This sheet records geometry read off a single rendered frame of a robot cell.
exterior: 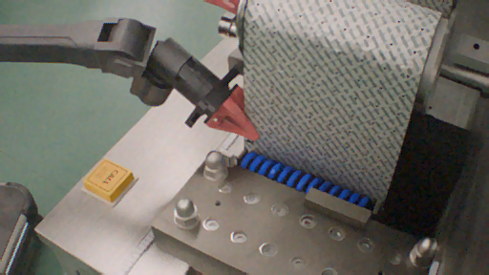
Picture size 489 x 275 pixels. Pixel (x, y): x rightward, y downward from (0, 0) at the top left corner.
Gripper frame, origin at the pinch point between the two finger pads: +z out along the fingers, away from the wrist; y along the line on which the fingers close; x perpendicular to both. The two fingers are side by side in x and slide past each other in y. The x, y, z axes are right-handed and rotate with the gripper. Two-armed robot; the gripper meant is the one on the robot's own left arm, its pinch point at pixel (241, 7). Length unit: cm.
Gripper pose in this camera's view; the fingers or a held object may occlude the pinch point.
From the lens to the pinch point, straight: 74.4
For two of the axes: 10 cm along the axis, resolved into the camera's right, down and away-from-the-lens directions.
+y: -5.0, 6.1, -6.2
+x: 5.8, -3.0, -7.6
